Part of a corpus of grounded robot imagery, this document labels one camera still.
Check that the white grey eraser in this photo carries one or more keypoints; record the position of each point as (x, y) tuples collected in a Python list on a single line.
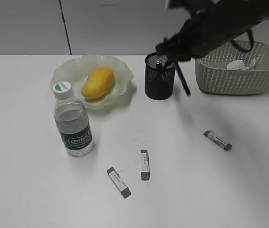
[(119, 182), (218, 140), (144, 164)]

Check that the yellow mango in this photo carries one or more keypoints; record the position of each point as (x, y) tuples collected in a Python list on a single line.
[(98, 83)]

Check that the black marker pen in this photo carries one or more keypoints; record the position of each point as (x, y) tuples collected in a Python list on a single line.
[(182, 79), (159, 70)]

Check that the clear plastic water bottle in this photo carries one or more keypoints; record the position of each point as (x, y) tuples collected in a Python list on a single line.
[(72, 120)]

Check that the white grey eraser front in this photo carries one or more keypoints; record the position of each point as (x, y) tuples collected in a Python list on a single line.
[(119, 182)]

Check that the white waste paper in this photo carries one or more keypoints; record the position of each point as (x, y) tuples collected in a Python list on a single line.
[(240, 65)]

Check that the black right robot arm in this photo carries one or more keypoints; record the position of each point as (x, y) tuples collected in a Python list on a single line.
[(213, 24)]

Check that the black mesh pen holder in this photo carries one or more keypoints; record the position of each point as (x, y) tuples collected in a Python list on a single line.
[(154, 88)]

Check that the translucent green wavy plate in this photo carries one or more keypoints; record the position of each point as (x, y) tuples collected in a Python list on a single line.
[(76, 71)]

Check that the green woven plastic basket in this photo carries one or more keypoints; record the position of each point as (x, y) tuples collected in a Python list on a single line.
[(213, 77)]

